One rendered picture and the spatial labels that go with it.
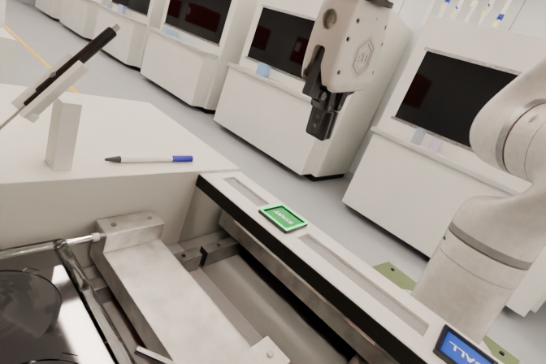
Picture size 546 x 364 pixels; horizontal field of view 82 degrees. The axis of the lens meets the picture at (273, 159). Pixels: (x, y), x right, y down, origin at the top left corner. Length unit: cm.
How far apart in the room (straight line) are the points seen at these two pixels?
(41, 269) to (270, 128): 349
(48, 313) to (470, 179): 285
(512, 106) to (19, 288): 66
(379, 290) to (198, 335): 22
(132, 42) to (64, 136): 634
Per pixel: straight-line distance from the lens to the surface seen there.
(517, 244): 58
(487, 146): 60
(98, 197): 46
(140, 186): 48
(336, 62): 36
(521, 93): 62
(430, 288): 62
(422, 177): 302
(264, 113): 386
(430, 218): 305
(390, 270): 81
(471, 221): 58
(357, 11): 36
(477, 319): 62
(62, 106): 41
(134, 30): 673
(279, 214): 47
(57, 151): 43
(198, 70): 489
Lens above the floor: 117
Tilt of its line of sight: 17 degrees down
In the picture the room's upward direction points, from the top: 21 degrees clockwise
